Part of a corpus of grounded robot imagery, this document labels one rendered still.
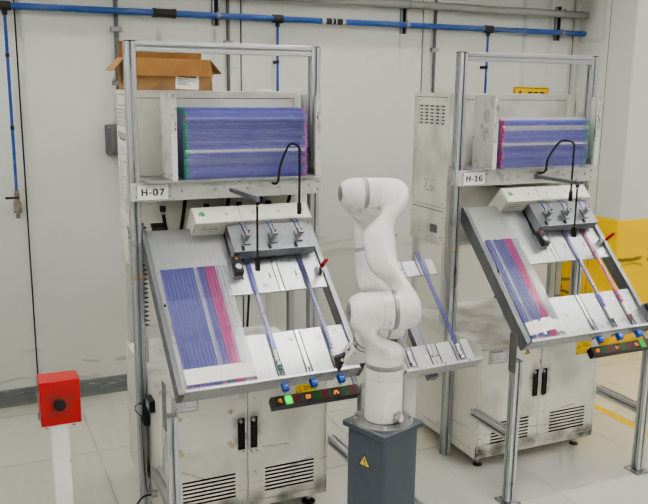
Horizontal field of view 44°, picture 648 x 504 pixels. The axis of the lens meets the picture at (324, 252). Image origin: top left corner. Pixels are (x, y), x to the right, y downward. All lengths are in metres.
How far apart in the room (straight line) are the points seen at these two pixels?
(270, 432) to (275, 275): 0.64
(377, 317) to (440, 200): 1.50
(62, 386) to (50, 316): 1.86
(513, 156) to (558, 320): 0.77
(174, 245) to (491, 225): 1.45
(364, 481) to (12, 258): 2.58
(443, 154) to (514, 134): 0.34
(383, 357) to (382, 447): 0.28
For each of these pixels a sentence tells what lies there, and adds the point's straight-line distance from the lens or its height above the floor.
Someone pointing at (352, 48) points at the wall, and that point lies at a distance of 4.98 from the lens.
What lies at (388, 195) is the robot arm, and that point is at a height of 1.40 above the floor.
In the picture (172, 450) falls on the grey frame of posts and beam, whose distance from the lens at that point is 2.86.
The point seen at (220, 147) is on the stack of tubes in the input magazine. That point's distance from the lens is 3.10.
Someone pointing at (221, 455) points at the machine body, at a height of 0.31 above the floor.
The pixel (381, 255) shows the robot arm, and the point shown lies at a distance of 2.47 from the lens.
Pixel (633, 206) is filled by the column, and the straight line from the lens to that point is 5.70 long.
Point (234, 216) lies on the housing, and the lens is 3.16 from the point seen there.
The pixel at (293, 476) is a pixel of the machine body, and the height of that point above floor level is 0.16.
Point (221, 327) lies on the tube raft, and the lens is 2.92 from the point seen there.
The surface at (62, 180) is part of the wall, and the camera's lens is 4.51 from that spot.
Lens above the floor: 1.74
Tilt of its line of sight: 12 degrees down
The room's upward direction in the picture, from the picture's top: 1 degrees clockwise
